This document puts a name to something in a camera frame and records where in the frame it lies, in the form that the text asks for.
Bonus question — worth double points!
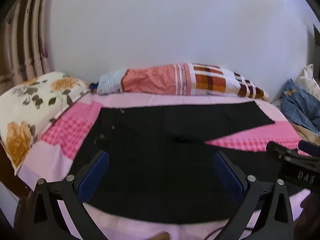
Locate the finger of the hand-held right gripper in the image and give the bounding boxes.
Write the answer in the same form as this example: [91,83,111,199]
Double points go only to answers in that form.
[297,140,320,157]
[266,141,299,162]

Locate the black cable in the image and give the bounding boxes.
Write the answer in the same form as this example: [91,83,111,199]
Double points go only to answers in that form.
[204,226,254,240]

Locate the pink checked bed sheet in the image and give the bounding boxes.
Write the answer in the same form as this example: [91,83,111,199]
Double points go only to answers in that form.
[19,90,313,240]

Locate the white crumpled cloth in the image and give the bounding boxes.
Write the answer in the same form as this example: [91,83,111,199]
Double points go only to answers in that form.
[295,64,320,95]

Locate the black pants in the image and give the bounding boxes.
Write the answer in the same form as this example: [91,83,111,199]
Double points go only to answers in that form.
[71,102,312,225]

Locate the beige cloth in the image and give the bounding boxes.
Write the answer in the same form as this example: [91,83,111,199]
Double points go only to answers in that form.
[292,124,320,145]

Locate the beige striped curtain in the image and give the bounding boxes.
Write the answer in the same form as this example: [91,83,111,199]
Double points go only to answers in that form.
[0,0,57,80]

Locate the blue plaid cloth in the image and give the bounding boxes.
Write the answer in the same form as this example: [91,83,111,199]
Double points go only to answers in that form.
[280,79,320,137]

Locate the white floral pillow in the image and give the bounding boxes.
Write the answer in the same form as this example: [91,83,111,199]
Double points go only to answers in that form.
[0,71,90,177]

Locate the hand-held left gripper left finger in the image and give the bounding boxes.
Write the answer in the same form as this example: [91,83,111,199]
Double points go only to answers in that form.
[27,150,110,240]

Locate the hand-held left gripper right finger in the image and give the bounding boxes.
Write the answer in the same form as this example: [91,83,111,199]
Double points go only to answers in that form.
[212,151,295,240]

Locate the orange plaid folded quilt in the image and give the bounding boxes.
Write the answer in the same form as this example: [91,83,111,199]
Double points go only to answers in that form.
[96,62,270,102]

